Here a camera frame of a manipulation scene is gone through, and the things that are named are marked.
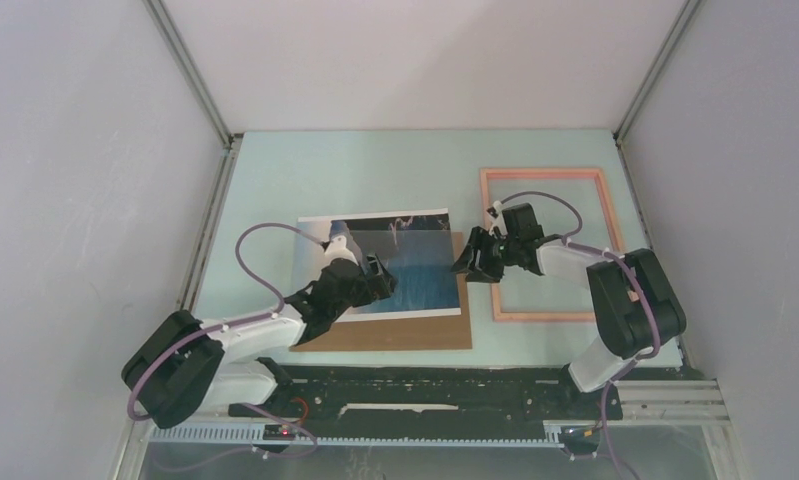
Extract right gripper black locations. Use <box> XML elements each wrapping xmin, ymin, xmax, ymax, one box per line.
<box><xmin>448</xmin><ymin>226</ymin><xmax>520</xmax><ymax>285</ymax></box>

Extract pink wooden picture frame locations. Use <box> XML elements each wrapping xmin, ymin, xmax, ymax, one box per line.
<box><xmin>480</xmin><ymin>167</ymin><xmax>637</xmax><ymax>323</ymax></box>

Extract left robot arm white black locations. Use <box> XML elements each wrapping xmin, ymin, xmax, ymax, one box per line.
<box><xmin>121</xmin><ymin>255</ymin><xmax>398</xmax><ymax>429</ymax></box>

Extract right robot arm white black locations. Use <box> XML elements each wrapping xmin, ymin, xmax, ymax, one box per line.
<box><xmin>451</xmin><ymin>203</ymin><xmax>687</xmax><ymax>418</ymax></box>

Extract landscape photo print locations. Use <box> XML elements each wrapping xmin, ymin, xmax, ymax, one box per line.
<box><xmin>292</xmin><ymin>207</ymin><xmax>463</xmax><ymax>325</ymax></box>

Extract brown backing board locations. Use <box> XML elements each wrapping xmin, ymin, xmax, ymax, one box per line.
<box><xmin>290</xmin><ymin>231</ymin><xmax>474</xmax><ymax>352</ymax></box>

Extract small circuit board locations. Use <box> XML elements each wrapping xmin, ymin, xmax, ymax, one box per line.
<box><xmin>261</xmin><ymin>424</ymin><xmax>298</xmax><ymax>441</ymax></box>

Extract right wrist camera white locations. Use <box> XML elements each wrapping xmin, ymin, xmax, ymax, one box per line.
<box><xmin>485</xmin><ymin>200</ymin><xmax>507</xmax><ymax>236</ymax></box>

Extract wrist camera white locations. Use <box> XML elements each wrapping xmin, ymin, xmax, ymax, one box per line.
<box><xmin>485</xmin><ymin>200</ymin><xmax>507</xmax><ymax>236</ymax></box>
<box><xmin>321</xmin><ymin>235</ymin><xmax>359</xmax><ymax>265</ymax></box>

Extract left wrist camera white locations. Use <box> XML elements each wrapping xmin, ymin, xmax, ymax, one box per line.
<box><xmin>321</xmin><ymin>235</ymin><xmax>359</xmax><ymax>265</ymax></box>

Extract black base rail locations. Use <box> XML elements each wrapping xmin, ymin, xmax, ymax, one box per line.
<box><xmin>260</xmin><ymin>365</ymin><xmax>623</xmax><ymax>442</ymax></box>

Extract white cable duct strip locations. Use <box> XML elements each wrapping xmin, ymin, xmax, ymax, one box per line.
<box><xmin>149</xmin><ymin>422</ymin><xmax>564</xmax><ymax>449</ymax></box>

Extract aluminium frame rails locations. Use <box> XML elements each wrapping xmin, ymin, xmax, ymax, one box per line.
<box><xmin>110</xmin><ymin>380</ymin><xmax>731</xmax><ymax>479</ymax></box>

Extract left corner metal post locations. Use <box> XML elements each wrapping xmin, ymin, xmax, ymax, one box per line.
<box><xmin>142</xmin><ymin>0</ymin><xmax>234</xmax><ymax>148</ymax></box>

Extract corner metal post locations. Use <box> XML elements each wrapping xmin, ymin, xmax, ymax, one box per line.
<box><xmin>614</xmin><ymin>0</ymin><xmax>706</xmax><ymax>147</ymax></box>
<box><xmin>142</xmin><ymin>0</ymin><xmax>234</xmax><ymax>148</ymax></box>

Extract right corner metal post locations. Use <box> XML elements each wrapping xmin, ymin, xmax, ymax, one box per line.
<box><xmin>614</xmin><ymin>0</ymin><xmax>706</xmax><ymax>147</ymax></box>

